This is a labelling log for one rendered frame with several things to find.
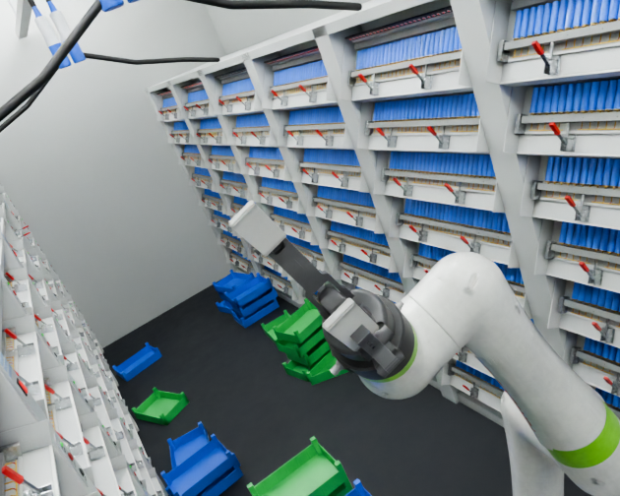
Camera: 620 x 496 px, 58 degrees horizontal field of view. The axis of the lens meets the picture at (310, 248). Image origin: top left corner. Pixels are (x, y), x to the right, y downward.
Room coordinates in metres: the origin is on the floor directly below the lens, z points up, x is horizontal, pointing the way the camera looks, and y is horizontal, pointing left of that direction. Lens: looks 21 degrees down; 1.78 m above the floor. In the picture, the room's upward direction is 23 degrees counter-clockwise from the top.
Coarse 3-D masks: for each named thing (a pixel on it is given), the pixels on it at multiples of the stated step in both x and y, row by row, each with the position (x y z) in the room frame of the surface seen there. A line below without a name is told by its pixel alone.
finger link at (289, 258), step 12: (276, 252) 0.53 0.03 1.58; (288, 252) 0.52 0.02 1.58; (288, 264) 0.52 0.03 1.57; (300, 264) 0.52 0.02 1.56; (300, 276) 0.52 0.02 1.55; (312, 276) 0.52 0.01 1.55; (324, 276) 0.52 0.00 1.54; (312, 288) 0.52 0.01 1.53; (312, 300) 0.51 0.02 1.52; (324, 312) 0.51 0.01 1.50
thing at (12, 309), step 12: (0, 276) 1.58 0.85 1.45; (12, 288) 1.64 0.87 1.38; (12, 300) 1.56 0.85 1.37; (12, 312) 1.55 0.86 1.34; (24, 312) 1.57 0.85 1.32; (36, 336) 1.56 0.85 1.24; (48, 348) 1.57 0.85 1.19; (48, 360) 1.55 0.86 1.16; (72, 384) 1.57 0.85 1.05; (84, 408) 1.55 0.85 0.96; (108, 444) 1.56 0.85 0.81; (108, 456) 1.55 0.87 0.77; (132, 468) 1.64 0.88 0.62; (132, 480) 1.55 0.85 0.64; (144, 492) 1.56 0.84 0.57
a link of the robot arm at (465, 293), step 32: (448, 256) 0.66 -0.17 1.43; (480, 256) 0.65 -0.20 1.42; (416, 288) 0.65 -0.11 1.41; (448, 288) 0.62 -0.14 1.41; (480, 288) 0.60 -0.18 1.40; (448, 320) 0.60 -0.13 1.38; (480, 320) 0.60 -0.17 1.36; (512, 320) 0.61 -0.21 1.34; (480, 352) 0.62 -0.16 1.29; (512, 352) 0.61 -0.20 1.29; (544, 352) 0.62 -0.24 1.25; (512, 384) 0.63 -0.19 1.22; (544, 384) 0.61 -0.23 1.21; (576, 384) 0.63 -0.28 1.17; (544, 416) 0.62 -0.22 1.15; (576, 416) 0.61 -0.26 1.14; (576, 448) 0.61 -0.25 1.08
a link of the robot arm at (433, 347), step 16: (416, 304) 0.63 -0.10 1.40; (416, 320) 0.61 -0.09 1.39; (432, 320) 0.60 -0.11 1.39; (416, 336) 0.58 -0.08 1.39; (432, 336) 0.59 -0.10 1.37; (448, 336) 0.59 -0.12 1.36; (416, 352) 0.57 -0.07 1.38; (432, 352) 0.59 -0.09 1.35; (448, 352) 0.59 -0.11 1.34; (416, 368) 0.57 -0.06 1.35; (432, 368) 0.59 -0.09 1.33; (368, 384) 0.60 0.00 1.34; (384, 384) 0.57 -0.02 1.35; (400, 384) 0.57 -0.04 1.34; (416, 384) 0.58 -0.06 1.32
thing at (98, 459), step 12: (84, 420) 1.55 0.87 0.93; (96, 420) 1.56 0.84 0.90; (84, 432) 1.52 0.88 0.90; (96, 432) 1.51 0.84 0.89; (96, 444) 1.44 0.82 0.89; (96, 456) 1.37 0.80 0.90; (96, 468) 1.32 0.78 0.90; (108, 468) 1.31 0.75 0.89; (96, 480) 1.26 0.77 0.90; (108, 480) 1.25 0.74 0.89; (108, 492) 1.20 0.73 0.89
